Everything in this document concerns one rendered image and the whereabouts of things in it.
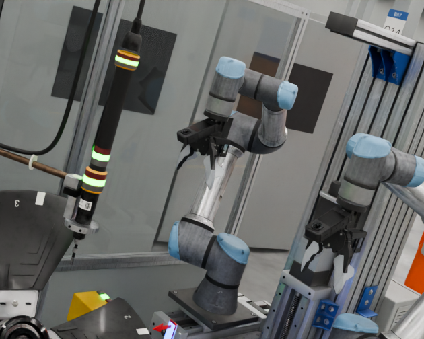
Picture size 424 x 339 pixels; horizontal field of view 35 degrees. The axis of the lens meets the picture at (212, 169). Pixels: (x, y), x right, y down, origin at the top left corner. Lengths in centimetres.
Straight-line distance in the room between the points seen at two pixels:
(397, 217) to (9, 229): 117
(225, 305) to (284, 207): 394
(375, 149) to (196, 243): 85
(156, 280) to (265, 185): 329
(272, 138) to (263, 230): 392
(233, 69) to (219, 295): 76
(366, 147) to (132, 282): 134
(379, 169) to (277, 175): 439
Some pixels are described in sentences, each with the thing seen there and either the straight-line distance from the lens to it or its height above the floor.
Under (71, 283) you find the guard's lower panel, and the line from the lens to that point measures 243.
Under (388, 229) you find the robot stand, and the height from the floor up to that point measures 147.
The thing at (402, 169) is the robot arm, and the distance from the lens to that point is 156.
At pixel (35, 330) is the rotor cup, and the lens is 143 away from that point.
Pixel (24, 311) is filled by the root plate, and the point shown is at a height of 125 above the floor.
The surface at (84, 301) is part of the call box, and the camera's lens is 196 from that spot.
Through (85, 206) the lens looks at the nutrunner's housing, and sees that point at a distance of 136.
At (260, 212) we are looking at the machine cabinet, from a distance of 594.
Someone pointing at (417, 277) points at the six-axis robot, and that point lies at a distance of 519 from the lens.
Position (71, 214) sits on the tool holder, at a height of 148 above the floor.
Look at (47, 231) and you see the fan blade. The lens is 152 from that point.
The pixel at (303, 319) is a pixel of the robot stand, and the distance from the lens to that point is 211.
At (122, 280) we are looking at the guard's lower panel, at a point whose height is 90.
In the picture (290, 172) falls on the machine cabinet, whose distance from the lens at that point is 597.
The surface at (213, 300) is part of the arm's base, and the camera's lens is 218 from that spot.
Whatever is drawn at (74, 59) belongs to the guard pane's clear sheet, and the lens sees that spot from 211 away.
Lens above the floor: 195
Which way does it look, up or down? 13 degrees down
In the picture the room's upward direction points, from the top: 17 degrees clockwise
